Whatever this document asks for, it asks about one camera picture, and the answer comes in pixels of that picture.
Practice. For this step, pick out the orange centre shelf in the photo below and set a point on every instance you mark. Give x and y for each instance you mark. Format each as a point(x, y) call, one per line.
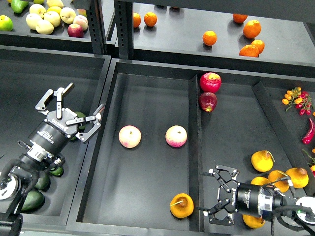
point(209, 38)

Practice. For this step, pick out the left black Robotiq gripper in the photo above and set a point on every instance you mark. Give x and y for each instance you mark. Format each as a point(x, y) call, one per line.
point(60, 125)

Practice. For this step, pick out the pale pear front shelf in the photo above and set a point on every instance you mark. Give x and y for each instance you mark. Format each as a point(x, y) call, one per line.
point(44, 27)

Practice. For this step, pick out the avocado bottom large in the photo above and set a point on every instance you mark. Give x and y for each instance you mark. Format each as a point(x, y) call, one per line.
point(33, 201)

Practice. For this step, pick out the right pink peach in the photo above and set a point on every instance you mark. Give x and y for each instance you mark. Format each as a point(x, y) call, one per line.
point(176, 136)

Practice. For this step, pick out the yellow pear upper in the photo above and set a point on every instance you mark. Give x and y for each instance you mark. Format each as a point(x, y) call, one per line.
point(262, 161)

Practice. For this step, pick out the yellow pear middle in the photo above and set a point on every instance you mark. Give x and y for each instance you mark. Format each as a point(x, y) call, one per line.
point(275, 176)

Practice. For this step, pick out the yellow pear far right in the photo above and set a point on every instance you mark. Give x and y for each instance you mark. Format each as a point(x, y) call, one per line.
point(299, 177)

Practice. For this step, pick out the black centre tray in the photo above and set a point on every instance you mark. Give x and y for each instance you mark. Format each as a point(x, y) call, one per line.
point(127, 191)

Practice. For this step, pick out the red apple on shelf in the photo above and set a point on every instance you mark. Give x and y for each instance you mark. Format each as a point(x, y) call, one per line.
point(75, 30)

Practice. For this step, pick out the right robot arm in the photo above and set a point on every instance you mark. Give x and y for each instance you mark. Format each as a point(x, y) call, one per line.
point(265, 202)

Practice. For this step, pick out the pink peach on shelf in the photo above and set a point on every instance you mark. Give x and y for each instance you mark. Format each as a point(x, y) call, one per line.
point(82, 21)

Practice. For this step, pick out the small orange right shelf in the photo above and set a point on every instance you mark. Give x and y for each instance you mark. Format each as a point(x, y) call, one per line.
point(259, 44)

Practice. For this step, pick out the yellow pear bottom right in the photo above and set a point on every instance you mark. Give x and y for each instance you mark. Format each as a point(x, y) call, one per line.
point(253, 222)

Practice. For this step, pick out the black shelf post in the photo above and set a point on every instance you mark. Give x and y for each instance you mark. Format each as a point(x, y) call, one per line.
point(123, 17)

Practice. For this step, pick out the green apple shelf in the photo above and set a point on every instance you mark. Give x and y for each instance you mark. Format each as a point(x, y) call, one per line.
point(6, 23)

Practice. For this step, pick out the black left tray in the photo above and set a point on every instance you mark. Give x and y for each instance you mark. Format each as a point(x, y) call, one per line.
point(25, 76)

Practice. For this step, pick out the left pink peach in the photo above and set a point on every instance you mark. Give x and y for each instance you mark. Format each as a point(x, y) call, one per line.
point(129, 136)

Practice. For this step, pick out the red chili pepper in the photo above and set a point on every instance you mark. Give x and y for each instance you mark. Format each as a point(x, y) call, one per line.
point(310, 134)

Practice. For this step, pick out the pale pear left shelf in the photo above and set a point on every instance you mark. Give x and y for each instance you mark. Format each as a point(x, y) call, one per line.
point(32, 20)

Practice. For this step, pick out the green pepper shelf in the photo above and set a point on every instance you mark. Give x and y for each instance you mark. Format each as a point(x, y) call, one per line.
point(18, 6)

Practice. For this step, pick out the upper red apple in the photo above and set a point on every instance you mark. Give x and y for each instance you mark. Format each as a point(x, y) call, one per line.
point(210, 82)

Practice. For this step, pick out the lower dark red apple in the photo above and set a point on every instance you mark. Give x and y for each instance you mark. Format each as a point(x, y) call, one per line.
point(207, 101)

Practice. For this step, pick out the yellow pear with stem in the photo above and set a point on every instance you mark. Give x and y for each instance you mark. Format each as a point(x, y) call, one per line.
point(181, 206)

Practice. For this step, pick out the pale pear centre shelf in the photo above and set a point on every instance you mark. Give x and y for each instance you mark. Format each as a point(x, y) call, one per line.
point(53, 17)

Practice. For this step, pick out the cherry tomato bunch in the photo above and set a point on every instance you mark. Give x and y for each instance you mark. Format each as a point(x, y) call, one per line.
point(299, 99)

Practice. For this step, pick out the dark green avocado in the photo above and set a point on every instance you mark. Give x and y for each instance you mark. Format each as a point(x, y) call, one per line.
point(57, 172)

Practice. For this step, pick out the orange front right shelf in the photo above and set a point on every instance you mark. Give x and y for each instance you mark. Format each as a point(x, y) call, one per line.
point(249, 50)

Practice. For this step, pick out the black tray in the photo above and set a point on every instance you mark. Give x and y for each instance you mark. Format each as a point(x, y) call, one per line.
point(25, 76)
point(127, 191)

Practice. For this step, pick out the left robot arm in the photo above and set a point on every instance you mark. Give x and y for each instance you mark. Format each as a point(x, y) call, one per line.
point(43, 153)

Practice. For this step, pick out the orange far left shelf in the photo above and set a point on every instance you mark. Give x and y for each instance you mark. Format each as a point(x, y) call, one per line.
point(136, 20)

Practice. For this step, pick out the yellow pear low centre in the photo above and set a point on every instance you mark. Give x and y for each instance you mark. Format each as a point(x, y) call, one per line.
point(260, 181)

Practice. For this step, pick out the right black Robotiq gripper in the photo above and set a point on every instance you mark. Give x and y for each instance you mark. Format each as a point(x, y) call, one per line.
point(233, 197)

